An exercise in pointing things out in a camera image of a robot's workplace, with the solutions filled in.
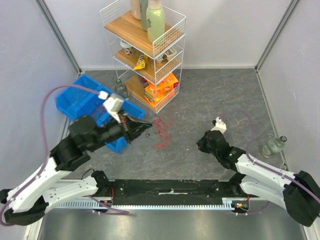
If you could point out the orange snack box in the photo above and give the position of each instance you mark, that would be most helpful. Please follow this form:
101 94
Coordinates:
155 93

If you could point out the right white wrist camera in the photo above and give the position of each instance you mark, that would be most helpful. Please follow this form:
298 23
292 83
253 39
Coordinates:
219 125

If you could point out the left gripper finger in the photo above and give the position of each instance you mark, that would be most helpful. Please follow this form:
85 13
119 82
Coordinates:
135 130
137 120

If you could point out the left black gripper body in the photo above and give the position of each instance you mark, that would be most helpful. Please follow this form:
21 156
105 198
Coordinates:
124 121

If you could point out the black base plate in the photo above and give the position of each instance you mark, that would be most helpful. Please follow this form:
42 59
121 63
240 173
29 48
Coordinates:
169 192

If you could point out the green bottle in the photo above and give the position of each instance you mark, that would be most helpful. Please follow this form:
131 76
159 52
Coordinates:
155 20

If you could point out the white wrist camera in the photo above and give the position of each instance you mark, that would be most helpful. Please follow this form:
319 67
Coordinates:
219 125
112 104

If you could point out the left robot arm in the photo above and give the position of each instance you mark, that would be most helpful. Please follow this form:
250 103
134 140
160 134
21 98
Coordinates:
30 201

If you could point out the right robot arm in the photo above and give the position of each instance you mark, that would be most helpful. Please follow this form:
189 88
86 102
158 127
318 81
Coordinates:
297 193

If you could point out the slotted cable duct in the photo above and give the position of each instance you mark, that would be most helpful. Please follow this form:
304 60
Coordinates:
87 204

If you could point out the right glass bottle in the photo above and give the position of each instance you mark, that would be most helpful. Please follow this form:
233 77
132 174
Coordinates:
274 146

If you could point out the white cup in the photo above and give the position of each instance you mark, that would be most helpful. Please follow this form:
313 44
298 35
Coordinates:
127 48

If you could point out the beige bottle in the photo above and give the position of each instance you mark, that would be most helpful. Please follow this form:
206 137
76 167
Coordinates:
135 9

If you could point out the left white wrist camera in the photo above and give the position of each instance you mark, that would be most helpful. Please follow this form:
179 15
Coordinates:
112 104

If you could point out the blue plastic bin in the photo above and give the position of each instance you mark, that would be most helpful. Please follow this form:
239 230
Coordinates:
74 103

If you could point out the yellow snack bag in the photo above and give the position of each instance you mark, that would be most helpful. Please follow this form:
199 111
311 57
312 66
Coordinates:
142 62

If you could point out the grey-green bottle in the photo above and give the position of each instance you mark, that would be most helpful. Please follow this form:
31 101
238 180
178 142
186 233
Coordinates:
143 10

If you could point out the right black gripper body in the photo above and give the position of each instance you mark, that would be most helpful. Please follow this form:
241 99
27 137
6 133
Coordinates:
204 144

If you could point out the white wire shelf rack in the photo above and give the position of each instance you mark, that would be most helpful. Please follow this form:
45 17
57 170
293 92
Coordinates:
119 24

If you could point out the left glass bottle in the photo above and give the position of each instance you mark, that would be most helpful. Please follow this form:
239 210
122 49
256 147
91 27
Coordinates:
121 89

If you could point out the glass bottle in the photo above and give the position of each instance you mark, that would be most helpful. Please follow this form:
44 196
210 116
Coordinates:
121 89
274 146

